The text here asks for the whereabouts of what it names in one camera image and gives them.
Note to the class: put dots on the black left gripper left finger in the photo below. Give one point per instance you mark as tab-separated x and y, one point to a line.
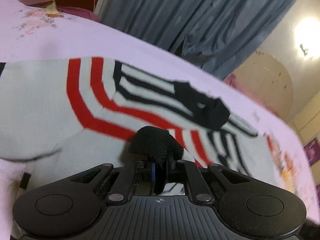
133	179

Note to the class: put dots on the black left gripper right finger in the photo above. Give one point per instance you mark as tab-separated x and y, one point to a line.
180	172

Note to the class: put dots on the red black white striped sweater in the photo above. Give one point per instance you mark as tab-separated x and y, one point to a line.
116	100

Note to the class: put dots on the blue grey curtain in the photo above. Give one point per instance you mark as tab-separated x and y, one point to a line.
214	35

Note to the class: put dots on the pink floral bed sheet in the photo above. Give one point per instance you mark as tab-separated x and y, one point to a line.
25	37

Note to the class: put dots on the purple crumpled cloth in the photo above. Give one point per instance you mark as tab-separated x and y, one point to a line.
54	9

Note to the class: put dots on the bright wall lamp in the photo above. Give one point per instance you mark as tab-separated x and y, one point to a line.
306	36

